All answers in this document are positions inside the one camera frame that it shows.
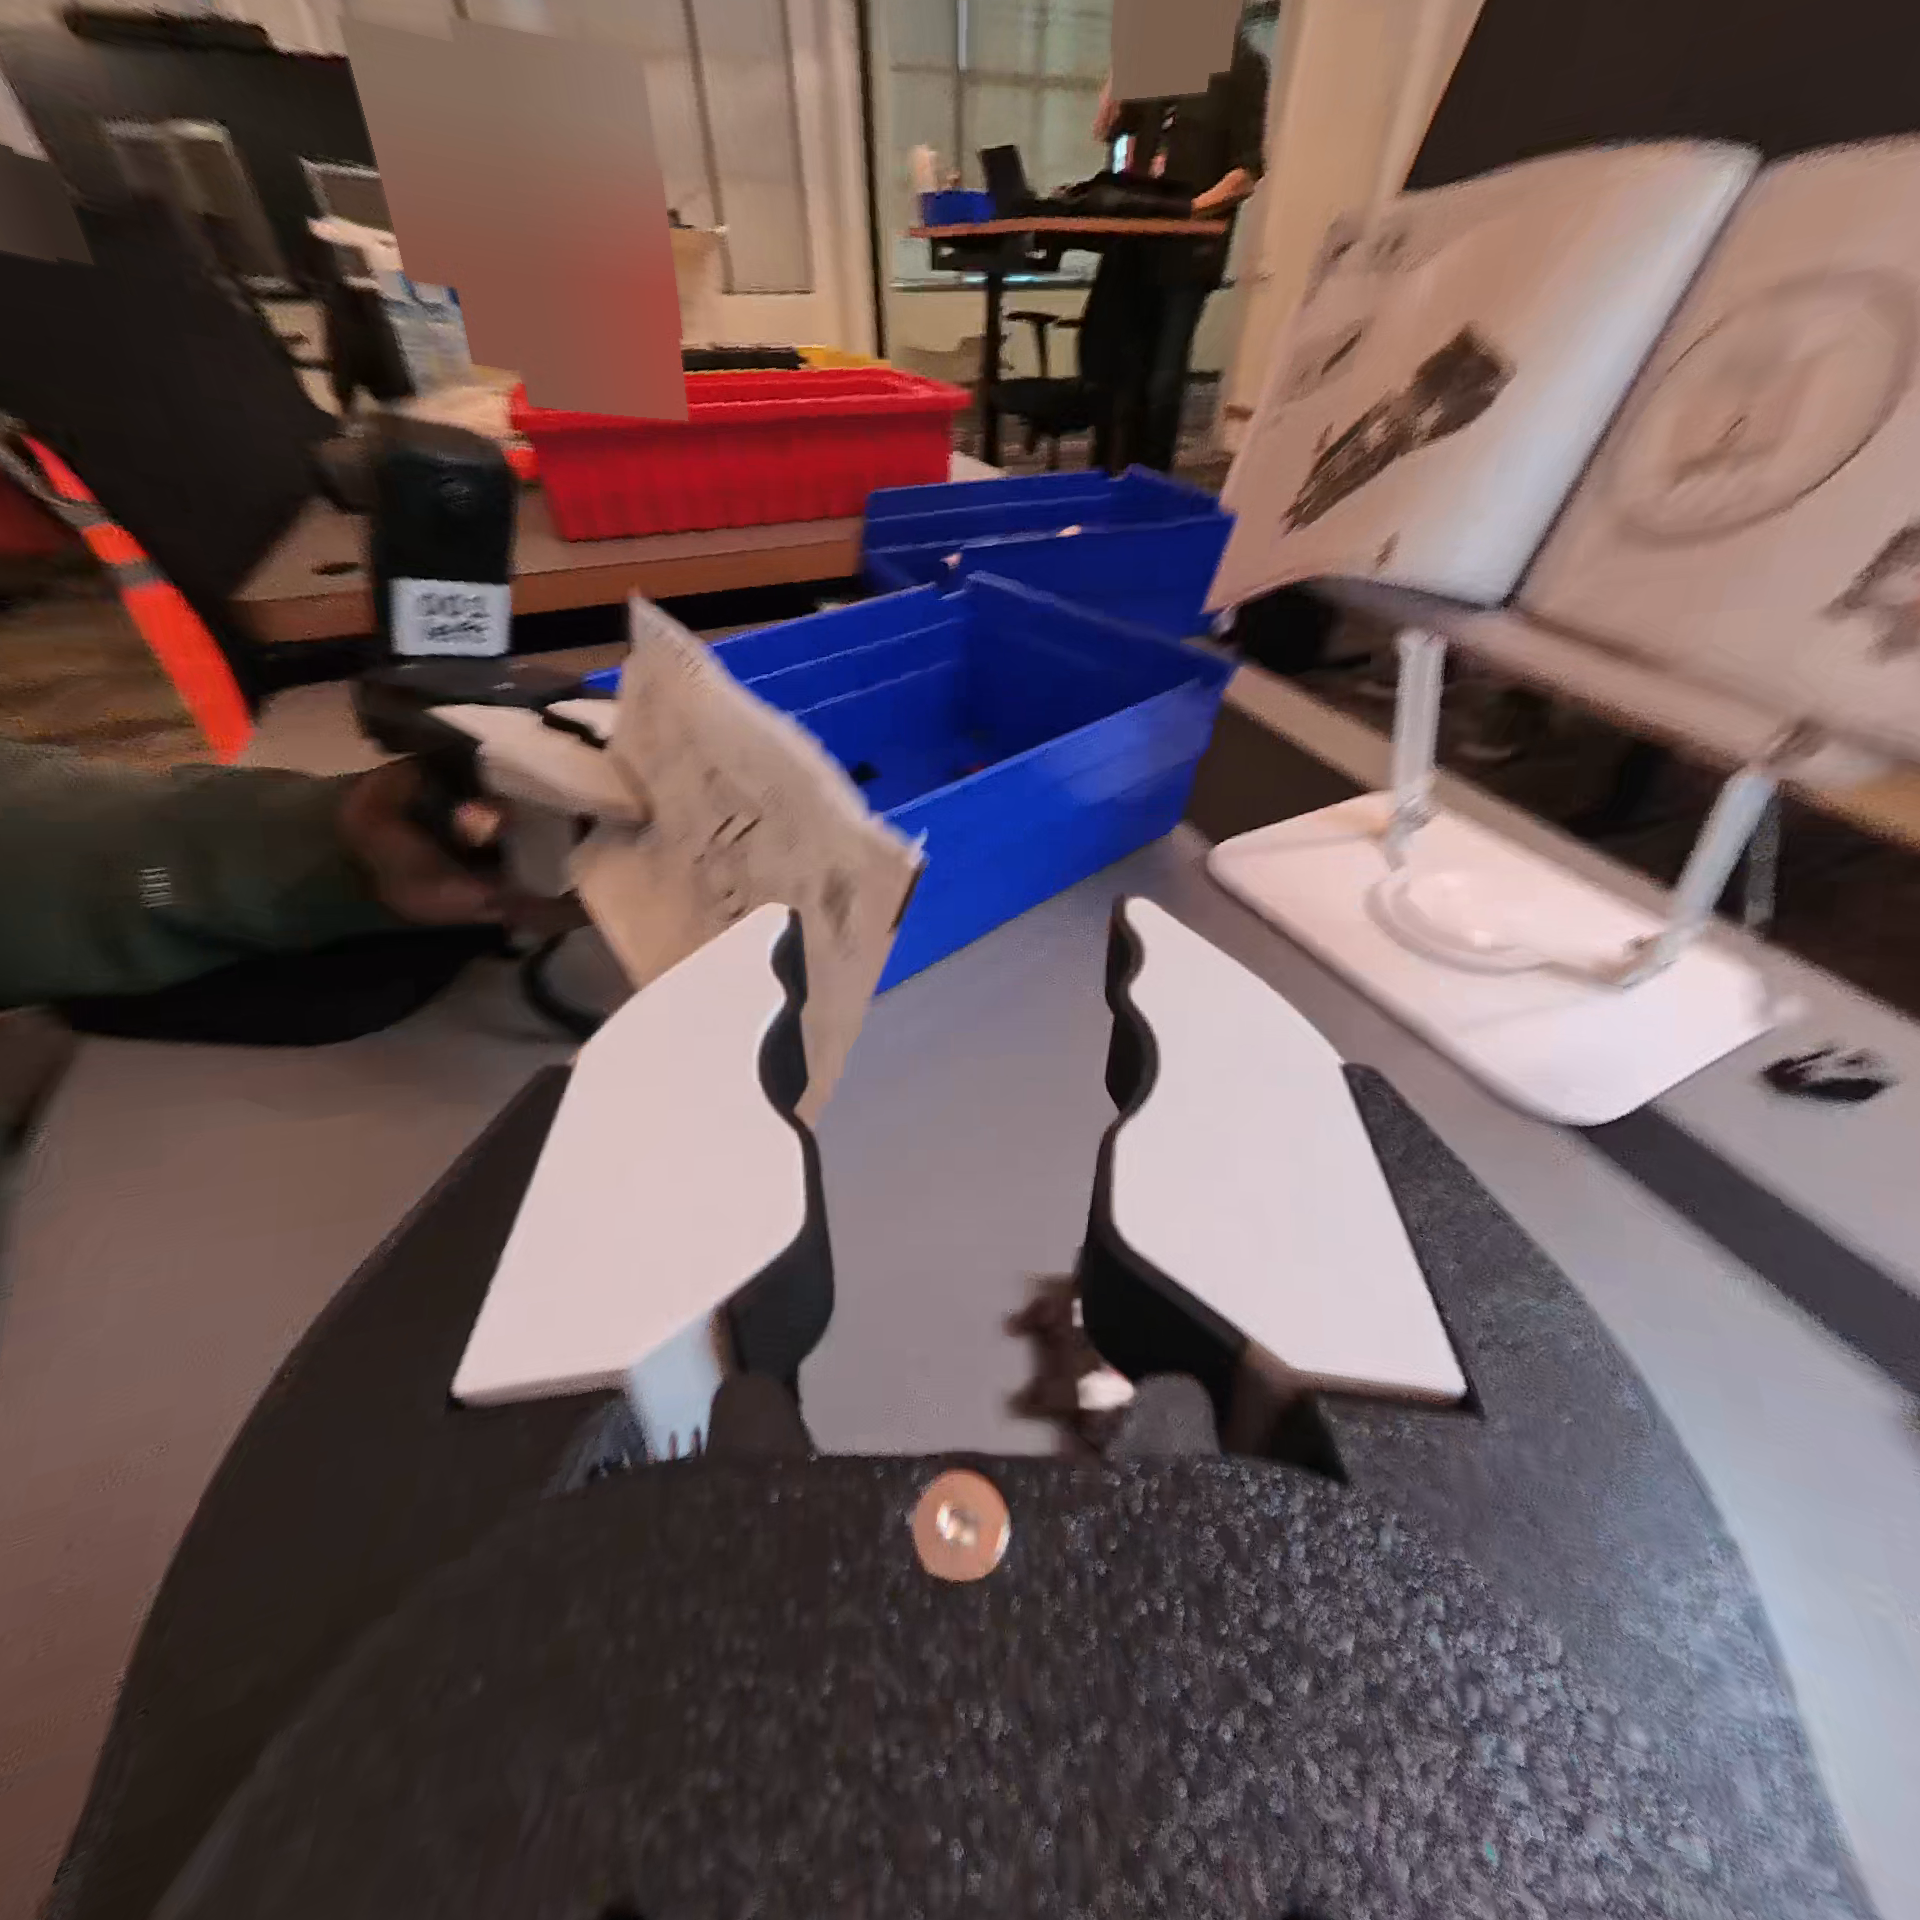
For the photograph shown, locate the white book stand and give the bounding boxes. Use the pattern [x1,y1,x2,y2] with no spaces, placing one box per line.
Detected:
[1207,617,1806,1129]

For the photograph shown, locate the black mesh office chair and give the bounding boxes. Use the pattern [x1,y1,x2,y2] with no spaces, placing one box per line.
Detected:
[0,115,338,608]

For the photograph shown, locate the neighbouring wooden desk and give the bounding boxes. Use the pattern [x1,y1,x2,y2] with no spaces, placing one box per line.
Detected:
[233,451,1010,648]

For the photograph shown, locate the black standing desk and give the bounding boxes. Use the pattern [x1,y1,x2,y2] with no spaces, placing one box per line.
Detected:
[912,204,1234,457]

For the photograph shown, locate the blue plastic bin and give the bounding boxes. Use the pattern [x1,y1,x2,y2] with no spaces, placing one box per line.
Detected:
[864,466,1237,638]
[587,570,1240,992]

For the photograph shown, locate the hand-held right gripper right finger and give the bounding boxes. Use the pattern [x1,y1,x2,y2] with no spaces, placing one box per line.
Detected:
[1083,896,1472,1460]

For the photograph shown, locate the person's left hand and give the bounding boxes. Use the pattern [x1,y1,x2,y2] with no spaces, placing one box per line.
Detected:
[338,749,579,930]

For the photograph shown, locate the single black lego brick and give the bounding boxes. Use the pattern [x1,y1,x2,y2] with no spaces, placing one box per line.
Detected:
[1765,1042,1898,1108]

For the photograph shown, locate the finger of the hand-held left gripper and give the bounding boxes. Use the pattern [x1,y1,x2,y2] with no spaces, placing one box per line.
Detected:
[445,697,650,828]

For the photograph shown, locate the red plastic bin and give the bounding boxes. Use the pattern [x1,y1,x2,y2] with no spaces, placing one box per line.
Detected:
[506,359,976,546]

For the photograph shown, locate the person's left forearm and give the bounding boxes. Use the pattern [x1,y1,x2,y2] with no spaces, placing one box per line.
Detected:
[0,740,423,1009]

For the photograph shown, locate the instruction booklet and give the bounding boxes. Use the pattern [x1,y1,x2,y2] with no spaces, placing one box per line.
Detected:
[1201,135,1920,769]

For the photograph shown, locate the white paper bags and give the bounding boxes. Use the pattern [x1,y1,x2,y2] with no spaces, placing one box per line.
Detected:
[572,594,929,1129]

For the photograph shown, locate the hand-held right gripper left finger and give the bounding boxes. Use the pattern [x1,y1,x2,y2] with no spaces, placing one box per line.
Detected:
[451,911,835,1454]

